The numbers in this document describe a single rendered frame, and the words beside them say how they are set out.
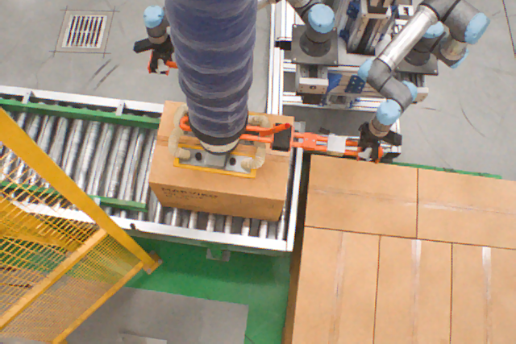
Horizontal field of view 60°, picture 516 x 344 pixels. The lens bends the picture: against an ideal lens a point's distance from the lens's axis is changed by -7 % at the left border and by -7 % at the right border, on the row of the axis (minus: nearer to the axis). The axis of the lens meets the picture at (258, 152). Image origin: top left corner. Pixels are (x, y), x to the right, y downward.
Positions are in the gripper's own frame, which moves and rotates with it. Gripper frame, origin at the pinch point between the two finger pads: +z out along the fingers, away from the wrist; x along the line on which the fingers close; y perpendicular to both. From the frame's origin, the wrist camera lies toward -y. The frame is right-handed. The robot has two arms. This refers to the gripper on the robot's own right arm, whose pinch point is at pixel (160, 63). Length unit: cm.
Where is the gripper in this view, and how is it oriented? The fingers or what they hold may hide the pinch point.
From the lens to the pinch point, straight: 207.0
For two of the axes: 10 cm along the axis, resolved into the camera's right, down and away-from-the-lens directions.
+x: 1.3, -9.2, 3.7
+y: 9.9, 1.3, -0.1
